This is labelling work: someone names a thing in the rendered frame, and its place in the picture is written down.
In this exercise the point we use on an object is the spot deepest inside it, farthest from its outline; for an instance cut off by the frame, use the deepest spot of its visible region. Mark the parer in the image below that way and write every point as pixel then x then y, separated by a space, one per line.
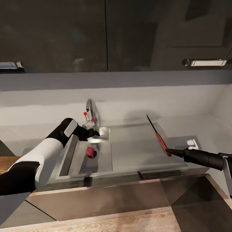
pixel 161 140

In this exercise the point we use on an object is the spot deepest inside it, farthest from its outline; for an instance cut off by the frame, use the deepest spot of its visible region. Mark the cutting board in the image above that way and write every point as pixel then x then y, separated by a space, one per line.
pixel 6 162

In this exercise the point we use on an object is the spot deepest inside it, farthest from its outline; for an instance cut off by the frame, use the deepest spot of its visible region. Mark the dishwasher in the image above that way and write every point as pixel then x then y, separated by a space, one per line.
pixel 27 214

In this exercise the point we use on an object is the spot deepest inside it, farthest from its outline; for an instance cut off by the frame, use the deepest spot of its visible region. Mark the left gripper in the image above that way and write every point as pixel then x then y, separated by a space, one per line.
pixel 87 134

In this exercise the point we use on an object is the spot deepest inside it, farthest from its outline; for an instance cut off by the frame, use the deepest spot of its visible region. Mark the vidalia onion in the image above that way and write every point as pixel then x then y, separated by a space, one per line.
pixel 90 151

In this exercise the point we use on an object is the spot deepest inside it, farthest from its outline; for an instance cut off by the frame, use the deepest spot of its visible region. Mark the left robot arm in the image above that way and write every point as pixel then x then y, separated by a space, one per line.
pixel 33 170

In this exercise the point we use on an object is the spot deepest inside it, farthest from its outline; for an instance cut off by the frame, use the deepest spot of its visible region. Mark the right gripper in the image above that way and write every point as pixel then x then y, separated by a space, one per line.
pixel 194 156

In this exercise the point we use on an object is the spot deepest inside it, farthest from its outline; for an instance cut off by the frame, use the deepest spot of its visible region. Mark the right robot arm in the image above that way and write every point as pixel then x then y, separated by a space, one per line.
pixel 211 160

